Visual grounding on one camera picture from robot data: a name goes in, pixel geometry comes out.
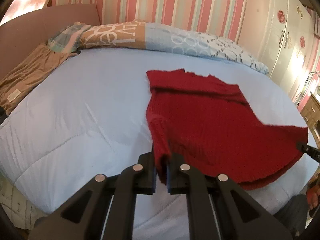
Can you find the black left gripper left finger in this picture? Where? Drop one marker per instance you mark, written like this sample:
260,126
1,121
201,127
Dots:
104,208

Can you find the patterned blue and tan pillow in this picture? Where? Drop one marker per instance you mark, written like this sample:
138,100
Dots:
160,37

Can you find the white wardrobe with floral handles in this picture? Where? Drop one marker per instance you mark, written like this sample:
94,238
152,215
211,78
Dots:
288,45

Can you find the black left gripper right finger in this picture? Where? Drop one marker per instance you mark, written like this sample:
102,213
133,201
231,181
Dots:
218,208

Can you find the wooden dresser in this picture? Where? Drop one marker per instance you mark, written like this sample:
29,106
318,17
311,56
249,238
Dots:
311,115

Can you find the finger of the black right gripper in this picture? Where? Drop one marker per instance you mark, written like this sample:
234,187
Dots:
313,152

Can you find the plaid pastel folded cloth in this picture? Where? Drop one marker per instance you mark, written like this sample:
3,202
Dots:
67,41

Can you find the red knit sweater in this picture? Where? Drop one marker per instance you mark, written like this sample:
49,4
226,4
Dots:
211,124

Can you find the tan folded garment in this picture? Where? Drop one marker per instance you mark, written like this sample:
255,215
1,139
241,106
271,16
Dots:
33,70

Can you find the mauve upholstered headboard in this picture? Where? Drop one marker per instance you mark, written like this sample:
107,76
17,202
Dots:
21,35

